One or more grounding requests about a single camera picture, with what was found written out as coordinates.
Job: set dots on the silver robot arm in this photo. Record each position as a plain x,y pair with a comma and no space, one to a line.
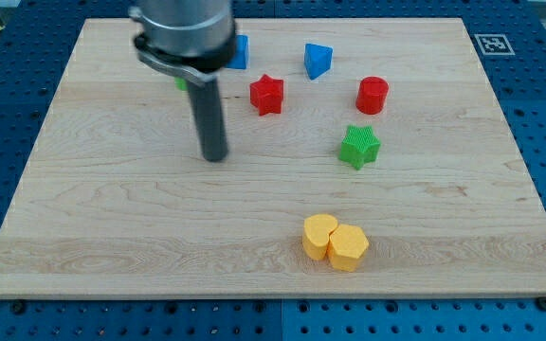
186,39

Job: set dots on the yellow heart block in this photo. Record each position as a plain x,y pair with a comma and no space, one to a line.
316,234

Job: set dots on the wooden board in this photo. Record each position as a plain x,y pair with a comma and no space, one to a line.
116,201

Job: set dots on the red star block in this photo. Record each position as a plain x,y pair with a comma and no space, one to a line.
266,95

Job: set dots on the green star block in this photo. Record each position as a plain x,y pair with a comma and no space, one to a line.
359,146

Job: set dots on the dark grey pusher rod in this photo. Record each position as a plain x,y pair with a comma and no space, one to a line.
209,120

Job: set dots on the yellow hexagon block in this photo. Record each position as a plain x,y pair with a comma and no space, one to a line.
347,247

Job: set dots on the blue cube block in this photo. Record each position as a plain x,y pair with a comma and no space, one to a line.
241,55

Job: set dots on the blue triangle block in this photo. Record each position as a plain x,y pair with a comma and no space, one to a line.
317,60

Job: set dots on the green block behind rod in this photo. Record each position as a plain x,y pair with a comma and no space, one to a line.
180,84

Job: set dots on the red cylinder block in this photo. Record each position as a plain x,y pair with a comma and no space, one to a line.
371,95

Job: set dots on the white fiducial marker tag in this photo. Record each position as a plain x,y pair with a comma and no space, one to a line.
493,44

